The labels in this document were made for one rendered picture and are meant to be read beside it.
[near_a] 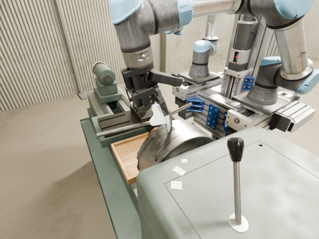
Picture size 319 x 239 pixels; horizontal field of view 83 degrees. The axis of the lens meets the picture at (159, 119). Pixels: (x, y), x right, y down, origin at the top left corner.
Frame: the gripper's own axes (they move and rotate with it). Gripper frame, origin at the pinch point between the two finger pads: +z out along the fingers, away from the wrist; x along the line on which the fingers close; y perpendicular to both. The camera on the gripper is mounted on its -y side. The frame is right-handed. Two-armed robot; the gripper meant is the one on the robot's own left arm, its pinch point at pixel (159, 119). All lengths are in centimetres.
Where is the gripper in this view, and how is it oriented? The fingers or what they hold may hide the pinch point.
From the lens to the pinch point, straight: 60.5
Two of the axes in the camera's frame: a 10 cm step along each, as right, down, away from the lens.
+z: 1.7, 7.8, 6.1
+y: -8.6, 4.1, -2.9
